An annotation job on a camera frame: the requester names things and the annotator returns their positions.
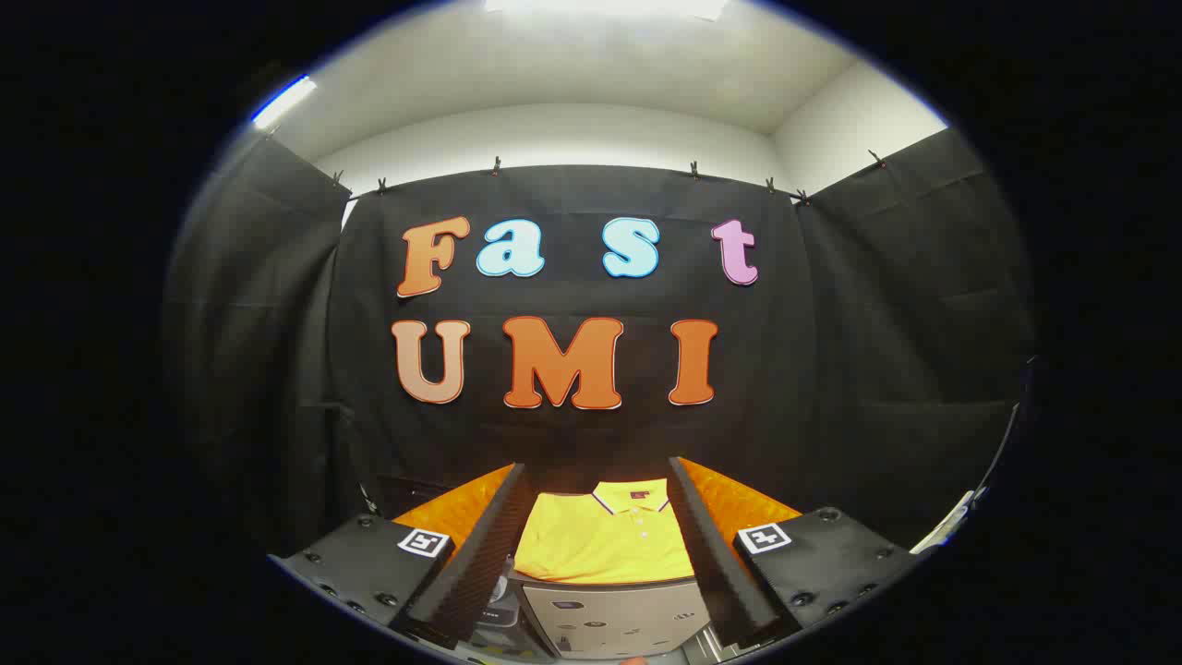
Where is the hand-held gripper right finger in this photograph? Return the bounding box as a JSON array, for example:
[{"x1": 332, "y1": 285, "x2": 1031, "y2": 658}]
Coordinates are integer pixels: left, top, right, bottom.
[{"x1": 667, "y1": 455, "x2": 922, "y2": 650}]

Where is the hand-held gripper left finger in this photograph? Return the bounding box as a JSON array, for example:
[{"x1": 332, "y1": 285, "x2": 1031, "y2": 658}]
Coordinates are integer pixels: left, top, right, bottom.
[{"x1": 268, "y1": 462, "x2": 538, "y2": 650}]

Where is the grey washing machine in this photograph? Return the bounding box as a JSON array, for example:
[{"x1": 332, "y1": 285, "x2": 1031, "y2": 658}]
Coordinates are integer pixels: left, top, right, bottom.
[{"x1": 466, "y1": 552, "x2": 555, "y2": 661}]

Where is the yellow polo shirt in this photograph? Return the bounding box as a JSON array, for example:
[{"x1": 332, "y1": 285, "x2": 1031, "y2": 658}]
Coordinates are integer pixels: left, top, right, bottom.
[{"x1": 513, "y1": 478, "x2": 695, "y2": 585}]

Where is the grey cabinet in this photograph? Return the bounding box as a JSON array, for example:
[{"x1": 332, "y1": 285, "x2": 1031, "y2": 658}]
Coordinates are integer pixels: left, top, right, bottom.
[{"x1": 515, "y1": 573, "x2": 732, "y2": 661}]

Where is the black backdrop cloth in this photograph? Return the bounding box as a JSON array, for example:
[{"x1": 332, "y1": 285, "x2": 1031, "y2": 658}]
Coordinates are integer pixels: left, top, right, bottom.
[{"x1": 162, "y1": 127, "x2": 1040, "y2": 555}]

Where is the white paper sheet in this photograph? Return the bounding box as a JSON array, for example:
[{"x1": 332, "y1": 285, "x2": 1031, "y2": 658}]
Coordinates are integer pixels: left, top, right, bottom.
[{"x1": 910, "y1": 490, "x2": 977, "y2": 555}]

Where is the row of black clips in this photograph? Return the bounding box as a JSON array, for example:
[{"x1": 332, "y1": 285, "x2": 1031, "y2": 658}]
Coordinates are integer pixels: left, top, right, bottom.
[{"x1": 331, "y1": 150, "x2": 889, "y2": 206}]

